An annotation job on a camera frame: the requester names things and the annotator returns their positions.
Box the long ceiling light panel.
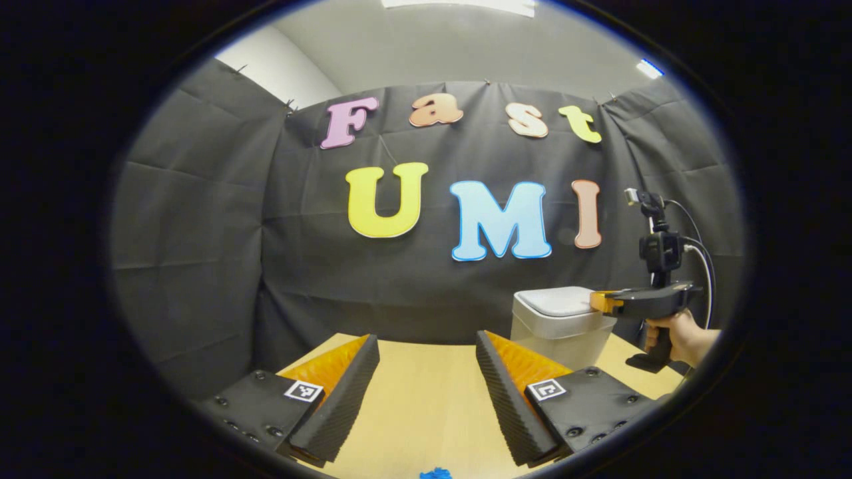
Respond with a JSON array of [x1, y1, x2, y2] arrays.
[[381, 0, 536, 17]]

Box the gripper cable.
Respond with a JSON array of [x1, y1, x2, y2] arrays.
[[666, 198, 717, 330]]

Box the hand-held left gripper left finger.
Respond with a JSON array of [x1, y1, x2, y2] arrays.
[[200, 334, 381, 468]]

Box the wooden desktop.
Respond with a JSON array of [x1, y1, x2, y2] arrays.
[[276, 333, 686, 479]]

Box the white desktop garbage bin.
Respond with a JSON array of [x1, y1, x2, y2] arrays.
[[511, 286, 618, 371]]

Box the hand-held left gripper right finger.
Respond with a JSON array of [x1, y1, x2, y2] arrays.
[[475, 330, 660, 468]]

